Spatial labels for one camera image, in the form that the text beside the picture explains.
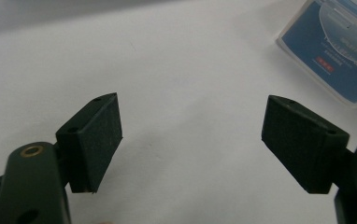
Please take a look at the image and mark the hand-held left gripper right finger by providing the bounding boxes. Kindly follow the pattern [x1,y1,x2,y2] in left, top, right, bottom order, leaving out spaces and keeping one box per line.
[261,94,350,195]

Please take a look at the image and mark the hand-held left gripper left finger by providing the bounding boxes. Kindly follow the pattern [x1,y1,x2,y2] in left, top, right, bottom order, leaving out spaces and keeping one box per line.
[55,91,123,194]

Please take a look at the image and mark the blue face mask packet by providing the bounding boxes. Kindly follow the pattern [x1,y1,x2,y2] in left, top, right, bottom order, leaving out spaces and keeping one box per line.
[275,0,357,107]

